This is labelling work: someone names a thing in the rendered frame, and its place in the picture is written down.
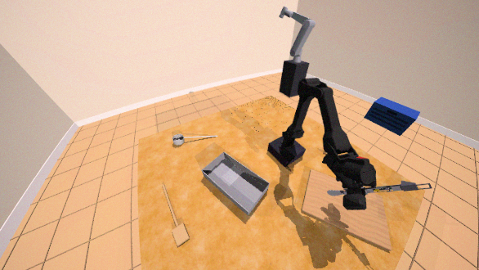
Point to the light wooden board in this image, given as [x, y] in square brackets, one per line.
[369, 224]

